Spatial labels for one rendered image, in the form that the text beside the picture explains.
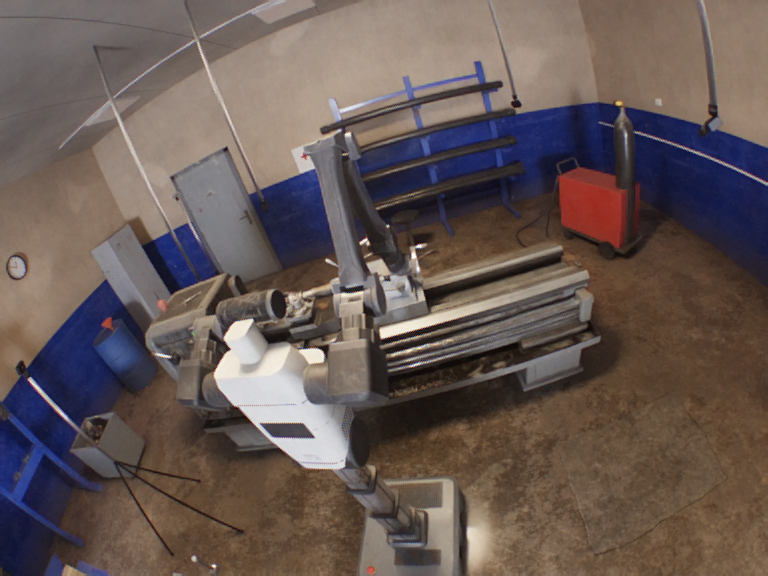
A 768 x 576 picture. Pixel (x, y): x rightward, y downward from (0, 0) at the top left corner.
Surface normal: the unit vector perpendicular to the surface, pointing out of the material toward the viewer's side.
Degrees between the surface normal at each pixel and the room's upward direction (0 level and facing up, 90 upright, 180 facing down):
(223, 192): 90
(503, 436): 0
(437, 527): 0
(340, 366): 30
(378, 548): 0
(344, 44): 90
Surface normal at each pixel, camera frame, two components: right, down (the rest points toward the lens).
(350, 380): -0.30, -0.41
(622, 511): -0.30, -0.80
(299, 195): 0.04, 0.54
